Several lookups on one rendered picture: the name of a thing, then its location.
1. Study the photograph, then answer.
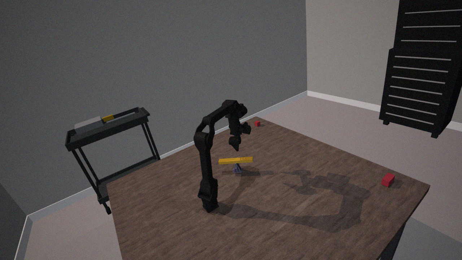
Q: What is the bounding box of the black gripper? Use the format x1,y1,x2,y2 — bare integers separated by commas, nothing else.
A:
228,122,241,151

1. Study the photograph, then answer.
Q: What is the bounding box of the yellow rectangular bar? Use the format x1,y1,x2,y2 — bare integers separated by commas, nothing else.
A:
218,157,253,164

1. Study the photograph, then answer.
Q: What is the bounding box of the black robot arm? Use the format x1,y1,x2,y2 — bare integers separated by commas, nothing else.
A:
193,100,251,213

